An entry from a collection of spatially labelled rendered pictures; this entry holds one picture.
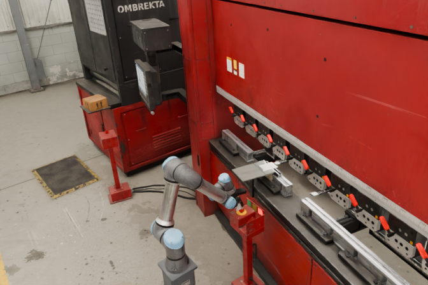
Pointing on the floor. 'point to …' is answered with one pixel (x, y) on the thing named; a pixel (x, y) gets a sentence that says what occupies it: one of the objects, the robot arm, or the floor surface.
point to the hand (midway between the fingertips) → (242, 207)
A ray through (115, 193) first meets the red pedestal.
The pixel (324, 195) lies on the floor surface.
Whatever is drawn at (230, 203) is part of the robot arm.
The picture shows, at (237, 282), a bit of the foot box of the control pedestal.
